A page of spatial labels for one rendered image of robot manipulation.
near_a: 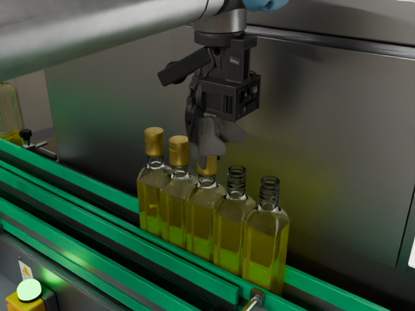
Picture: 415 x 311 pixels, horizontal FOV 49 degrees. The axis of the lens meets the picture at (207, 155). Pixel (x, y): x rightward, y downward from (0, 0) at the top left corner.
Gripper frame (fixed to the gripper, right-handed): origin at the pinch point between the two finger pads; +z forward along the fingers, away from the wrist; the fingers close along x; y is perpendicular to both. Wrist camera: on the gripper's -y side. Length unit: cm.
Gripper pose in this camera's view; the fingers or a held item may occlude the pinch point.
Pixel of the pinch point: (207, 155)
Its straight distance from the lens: 73.6
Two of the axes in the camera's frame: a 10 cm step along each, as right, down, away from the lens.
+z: 0.0, 8.9, 4.5
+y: 8.1, 2.6, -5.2
